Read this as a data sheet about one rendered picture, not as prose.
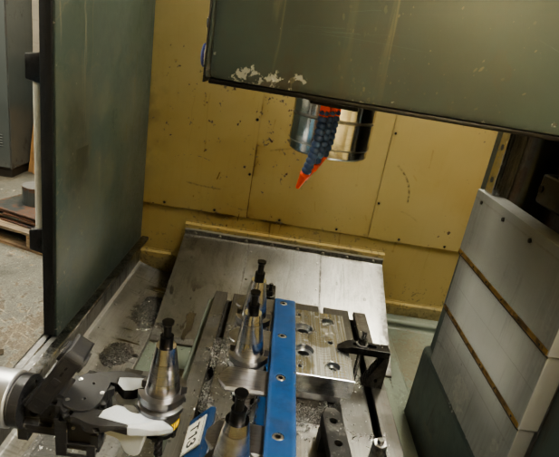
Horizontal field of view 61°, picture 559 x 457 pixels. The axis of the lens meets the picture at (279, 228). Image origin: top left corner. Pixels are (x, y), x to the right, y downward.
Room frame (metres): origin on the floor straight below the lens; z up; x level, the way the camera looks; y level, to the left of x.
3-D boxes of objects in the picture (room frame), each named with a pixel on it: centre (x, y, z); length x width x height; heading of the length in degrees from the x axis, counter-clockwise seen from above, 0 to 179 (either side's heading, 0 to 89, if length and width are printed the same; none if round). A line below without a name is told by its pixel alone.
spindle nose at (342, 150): (0.95, -0.07, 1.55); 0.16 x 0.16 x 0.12
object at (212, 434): (0.45, 0.01, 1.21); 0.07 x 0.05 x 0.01; 92
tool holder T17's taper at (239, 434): (0.40, 0.01, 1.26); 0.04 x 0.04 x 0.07
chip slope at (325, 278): (1.62, -0.05, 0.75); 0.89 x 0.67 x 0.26; 92
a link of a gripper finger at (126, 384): (0.54, 0.14, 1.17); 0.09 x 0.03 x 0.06; 105
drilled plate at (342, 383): (1.05, -0.11, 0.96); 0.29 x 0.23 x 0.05; 2
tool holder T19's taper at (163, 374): (0.50, 0.12, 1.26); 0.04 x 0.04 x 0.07
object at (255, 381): (0.56, 0.01, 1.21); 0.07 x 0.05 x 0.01; 92
